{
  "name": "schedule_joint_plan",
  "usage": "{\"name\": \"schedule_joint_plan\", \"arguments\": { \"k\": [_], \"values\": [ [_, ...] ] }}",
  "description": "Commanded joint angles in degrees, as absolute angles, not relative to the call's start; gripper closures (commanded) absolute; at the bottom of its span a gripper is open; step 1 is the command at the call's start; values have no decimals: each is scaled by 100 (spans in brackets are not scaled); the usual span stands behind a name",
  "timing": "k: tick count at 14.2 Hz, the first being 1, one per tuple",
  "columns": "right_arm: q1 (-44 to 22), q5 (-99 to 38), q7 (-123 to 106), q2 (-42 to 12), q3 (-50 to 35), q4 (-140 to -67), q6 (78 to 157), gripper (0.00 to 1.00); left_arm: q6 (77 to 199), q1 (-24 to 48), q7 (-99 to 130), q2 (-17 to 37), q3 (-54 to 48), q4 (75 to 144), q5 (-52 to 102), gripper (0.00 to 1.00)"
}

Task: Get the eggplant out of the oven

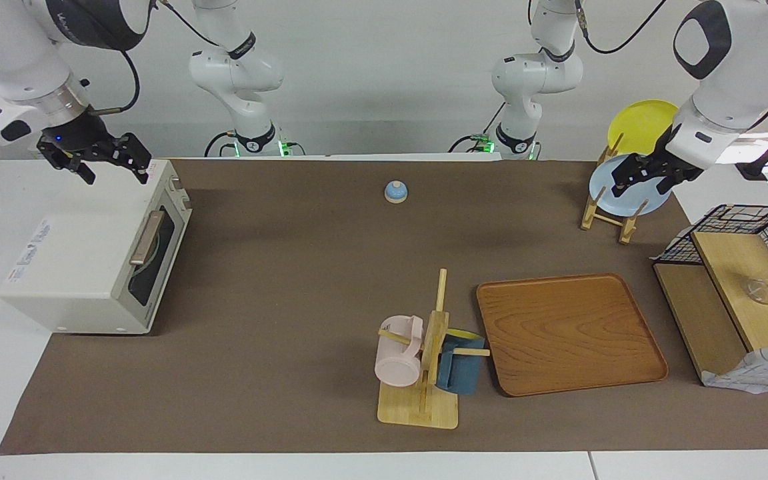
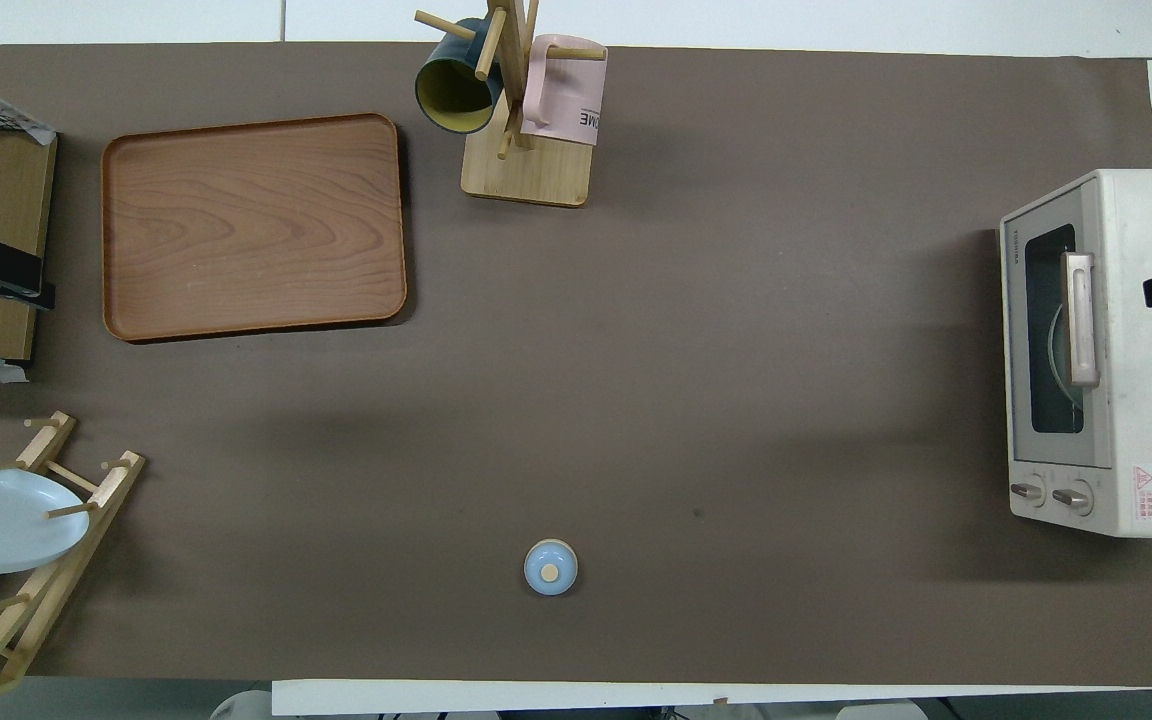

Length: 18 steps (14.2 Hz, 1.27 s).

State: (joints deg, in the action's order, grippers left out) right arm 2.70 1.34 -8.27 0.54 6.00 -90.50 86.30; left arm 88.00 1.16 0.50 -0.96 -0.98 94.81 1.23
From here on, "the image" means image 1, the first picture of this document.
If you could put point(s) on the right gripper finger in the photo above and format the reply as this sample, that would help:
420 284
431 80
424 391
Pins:
82 170
142 170

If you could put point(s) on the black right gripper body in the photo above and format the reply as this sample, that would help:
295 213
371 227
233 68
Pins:
100 148

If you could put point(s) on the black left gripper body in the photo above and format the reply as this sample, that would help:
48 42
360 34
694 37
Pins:
664 165

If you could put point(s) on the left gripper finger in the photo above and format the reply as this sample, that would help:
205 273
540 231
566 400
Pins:
664 184
622 182

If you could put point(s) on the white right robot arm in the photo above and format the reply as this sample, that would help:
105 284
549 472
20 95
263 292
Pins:
17 40

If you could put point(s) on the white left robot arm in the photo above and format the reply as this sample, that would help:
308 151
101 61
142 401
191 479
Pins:
737 66

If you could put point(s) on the white toaster oven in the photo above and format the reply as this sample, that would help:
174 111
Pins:
70 260

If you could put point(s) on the light blue plate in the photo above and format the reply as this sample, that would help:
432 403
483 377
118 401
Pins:
607 183

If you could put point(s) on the wooden plate rack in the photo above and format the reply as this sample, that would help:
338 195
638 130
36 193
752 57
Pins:
624 223

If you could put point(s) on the yellow plate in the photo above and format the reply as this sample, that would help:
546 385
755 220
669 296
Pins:
644 123

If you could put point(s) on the wooden two-level shelf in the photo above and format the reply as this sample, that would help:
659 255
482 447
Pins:
737 280

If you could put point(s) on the clear glass cup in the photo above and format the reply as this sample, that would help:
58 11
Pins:
759 290

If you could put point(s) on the brown wooden tray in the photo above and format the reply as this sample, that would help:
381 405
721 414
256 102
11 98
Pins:
567 333

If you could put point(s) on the brown table mat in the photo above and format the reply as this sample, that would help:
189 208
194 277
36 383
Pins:
290 266

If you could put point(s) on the white paper shelf wrap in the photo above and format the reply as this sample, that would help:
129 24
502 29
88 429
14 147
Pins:
767 366

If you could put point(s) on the small blue dome bell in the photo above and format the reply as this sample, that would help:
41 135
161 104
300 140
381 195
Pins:
395 192

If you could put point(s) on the dark blue mug yellow inside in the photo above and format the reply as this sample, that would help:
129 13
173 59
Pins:
458 370

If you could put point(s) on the wooden mug tree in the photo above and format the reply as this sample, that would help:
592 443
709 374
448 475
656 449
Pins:
432 346

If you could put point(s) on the pink mug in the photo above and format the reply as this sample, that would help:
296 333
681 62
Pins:
397 356

